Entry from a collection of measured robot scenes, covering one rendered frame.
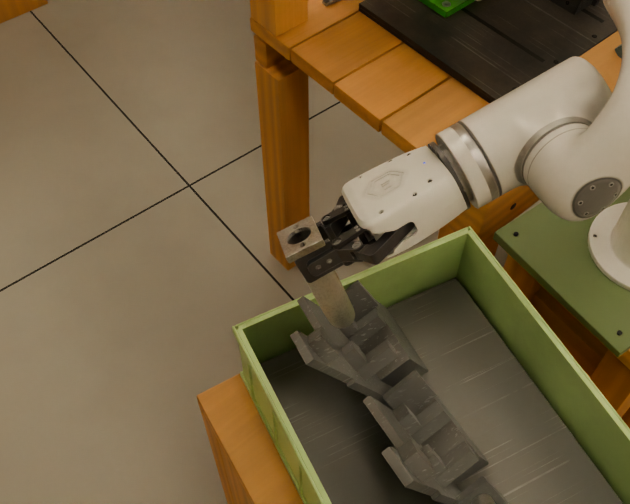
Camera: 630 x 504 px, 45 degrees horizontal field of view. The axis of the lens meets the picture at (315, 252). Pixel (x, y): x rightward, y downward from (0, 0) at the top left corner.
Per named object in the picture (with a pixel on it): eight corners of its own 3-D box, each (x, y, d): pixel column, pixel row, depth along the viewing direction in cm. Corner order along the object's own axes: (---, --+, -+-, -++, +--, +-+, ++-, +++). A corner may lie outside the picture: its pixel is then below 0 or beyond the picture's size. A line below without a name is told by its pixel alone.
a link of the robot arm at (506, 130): (512, 217, 74) (470, 163, 81) (634, 149, 73) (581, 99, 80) (492, 159, 68) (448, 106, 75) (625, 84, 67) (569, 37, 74)
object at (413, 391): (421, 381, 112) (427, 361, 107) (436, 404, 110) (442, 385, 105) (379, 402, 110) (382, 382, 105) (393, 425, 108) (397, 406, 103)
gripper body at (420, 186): (428, 121, 78) (332, 177, 78) (464, 159, 69) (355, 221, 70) (455, 179, 81) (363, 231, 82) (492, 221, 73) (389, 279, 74)
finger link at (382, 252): (420, 197, 74) (370, 207, 77) (399, 250, 68) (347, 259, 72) (425, 206, 74) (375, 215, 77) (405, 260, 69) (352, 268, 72)
